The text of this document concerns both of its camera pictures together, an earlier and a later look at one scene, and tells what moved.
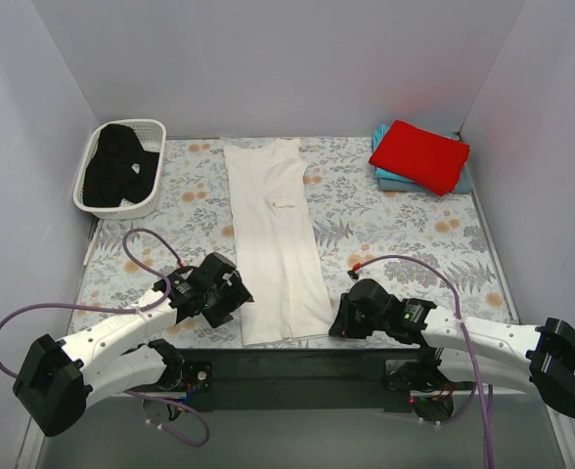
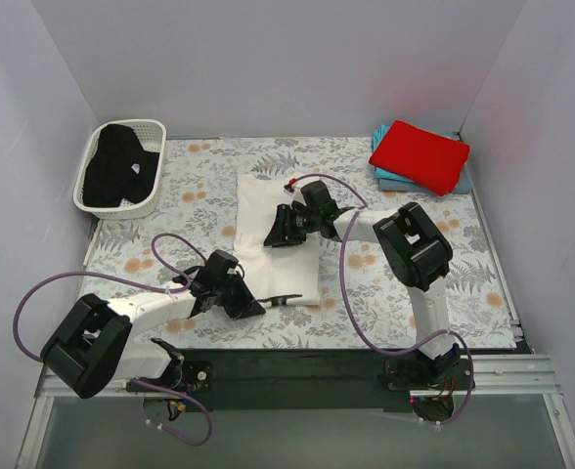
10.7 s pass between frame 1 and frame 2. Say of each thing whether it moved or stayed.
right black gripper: moved
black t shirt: stayed
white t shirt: moved
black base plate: stayed
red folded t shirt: stayed
